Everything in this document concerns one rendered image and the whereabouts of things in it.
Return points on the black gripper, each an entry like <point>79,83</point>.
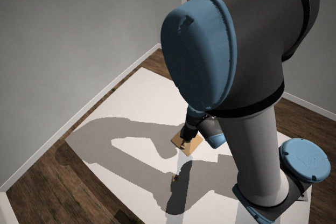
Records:
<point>188,132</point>

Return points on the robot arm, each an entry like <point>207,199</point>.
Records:
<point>226,56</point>

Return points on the tan flat mat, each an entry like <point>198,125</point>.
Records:
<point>190,146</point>

